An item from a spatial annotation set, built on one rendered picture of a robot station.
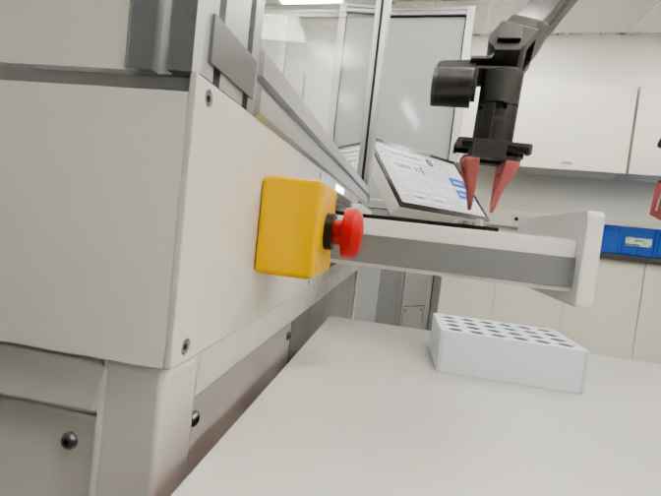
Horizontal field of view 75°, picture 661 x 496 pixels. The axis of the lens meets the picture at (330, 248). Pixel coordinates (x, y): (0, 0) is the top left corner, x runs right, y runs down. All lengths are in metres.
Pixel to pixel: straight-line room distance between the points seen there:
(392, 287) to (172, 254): 1.39
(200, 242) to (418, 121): 2.19
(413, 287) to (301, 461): 1.39
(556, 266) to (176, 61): 0.46
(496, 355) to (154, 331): 0.29
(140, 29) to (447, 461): 0.27
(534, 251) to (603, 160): 3.63
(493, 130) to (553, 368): 0.36
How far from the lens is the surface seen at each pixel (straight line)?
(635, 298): 3.89
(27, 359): 0.29
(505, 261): 0.55
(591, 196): 4.49
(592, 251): 0.56
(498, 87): 0.69
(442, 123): 2.38
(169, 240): 0.22
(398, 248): 0.53
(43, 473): 0.31
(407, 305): 1.59
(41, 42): 0.28
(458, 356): 0.41
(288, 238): 0.31
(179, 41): 0.24
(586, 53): 4.75
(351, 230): 0.31
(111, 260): 0.24
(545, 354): 0.42
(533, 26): 0.79
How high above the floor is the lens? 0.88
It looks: 3 degrees down
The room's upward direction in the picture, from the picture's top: 6 degrees clockwise
